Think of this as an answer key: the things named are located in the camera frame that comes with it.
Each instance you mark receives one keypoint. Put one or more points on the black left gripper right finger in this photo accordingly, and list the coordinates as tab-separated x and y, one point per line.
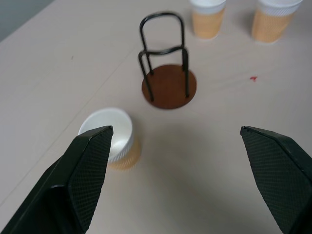
273	170

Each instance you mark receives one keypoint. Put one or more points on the orange and white paper cup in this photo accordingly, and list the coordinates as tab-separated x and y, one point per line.
119	141
207	19
270	22

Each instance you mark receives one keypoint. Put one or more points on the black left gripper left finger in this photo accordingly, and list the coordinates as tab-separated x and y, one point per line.
73	185

